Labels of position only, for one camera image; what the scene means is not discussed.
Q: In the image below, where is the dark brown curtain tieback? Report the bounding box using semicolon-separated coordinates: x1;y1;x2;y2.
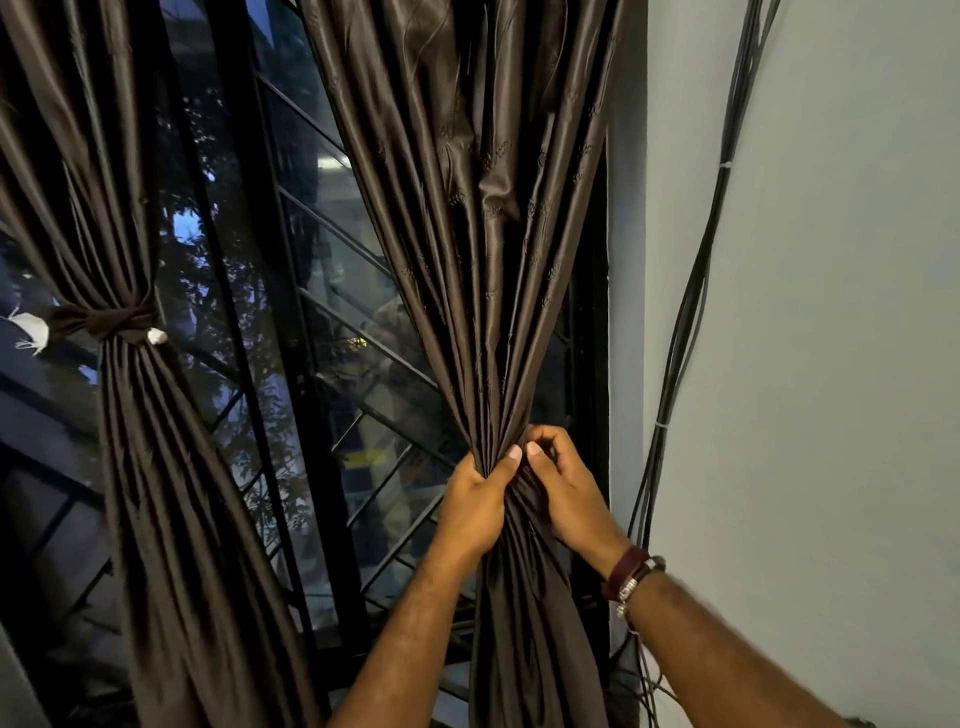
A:
46;292;159;346

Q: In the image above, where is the beaded bracelet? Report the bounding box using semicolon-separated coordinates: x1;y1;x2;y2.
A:
615;555;667;621

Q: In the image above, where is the person's left hand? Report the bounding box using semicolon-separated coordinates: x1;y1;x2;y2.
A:
434;444;524;565

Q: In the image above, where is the bundle of black cables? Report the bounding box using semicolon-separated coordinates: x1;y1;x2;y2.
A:
611;0;783;728

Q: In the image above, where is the person's right forearm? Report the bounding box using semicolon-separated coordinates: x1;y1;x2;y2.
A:
626;570;849;728

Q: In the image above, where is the black metal window grille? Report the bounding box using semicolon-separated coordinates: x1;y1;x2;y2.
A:
0;67;481;706

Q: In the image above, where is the person's right hand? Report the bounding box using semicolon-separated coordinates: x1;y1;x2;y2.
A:
522;424;631;579

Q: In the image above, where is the dark brown satin curtain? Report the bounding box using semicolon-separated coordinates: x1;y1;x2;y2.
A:
298;0;627;728
0;0;324;728

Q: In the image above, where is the person's left forearm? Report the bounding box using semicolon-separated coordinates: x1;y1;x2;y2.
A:
327;543;489;728

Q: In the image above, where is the maroon wristband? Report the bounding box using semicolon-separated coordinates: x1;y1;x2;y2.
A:
602;545;651;603

